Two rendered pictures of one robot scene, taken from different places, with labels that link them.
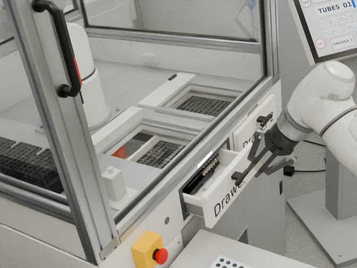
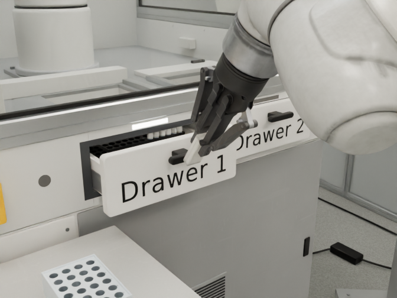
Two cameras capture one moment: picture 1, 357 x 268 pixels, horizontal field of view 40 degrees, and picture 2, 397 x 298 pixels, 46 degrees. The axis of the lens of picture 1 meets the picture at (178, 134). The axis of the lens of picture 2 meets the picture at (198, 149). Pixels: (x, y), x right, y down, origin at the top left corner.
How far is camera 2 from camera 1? 0.75 m
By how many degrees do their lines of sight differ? 16
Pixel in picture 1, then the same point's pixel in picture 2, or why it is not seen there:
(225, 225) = (180, 250)
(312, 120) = (259, 10)
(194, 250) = (79, 246)
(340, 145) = (286, 46)
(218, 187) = (137, 155)
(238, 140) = not seen: hidden behind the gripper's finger
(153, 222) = (11, 168)
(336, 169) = not seen: outside the picture
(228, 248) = (126, 257)
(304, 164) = (378, 256)
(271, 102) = not seen: hidden behind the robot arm
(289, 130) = (233, 46)
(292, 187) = (351, 278)
